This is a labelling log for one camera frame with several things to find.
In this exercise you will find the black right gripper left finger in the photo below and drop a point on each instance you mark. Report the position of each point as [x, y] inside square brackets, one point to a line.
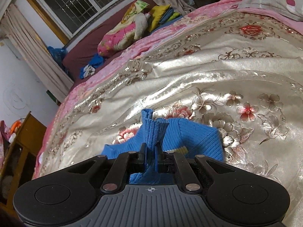
[139, 157]

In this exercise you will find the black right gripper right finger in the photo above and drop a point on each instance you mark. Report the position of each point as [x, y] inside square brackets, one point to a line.
[163, 158]

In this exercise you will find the blue knitted sweater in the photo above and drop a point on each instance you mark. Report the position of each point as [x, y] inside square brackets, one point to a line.
[174, 135]

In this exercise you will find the yellow blue folded clothes stack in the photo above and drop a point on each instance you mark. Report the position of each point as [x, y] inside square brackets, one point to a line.
[159, 15]

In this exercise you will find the blue white crumpled garment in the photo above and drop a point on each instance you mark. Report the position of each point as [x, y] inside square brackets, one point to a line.
[90, 69]

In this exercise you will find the maroon bed sheet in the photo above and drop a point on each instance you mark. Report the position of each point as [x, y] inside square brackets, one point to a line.
[81, 54]

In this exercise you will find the silver pink floral bedspread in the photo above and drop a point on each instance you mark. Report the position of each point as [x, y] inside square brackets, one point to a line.
[238, 70]

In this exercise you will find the wooden desk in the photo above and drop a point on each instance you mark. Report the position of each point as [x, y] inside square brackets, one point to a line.
[19, 160]

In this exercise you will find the orange object on desk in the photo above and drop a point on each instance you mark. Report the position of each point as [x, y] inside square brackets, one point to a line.
[15, 126]

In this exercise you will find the pink floral folded quilt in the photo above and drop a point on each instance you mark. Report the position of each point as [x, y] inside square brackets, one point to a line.
[122, 35]

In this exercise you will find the blue plastic bag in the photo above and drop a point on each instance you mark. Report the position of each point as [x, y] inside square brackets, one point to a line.
[58, 55]

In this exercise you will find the white plush toy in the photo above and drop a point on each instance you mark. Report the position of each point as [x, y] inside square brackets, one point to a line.
[141, 23]

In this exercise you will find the beige left curtain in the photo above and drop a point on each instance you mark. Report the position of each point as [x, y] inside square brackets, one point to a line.
[35, 53]

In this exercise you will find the pink floral cloth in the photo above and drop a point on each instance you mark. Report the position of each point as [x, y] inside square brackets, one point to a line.
[4, 141]

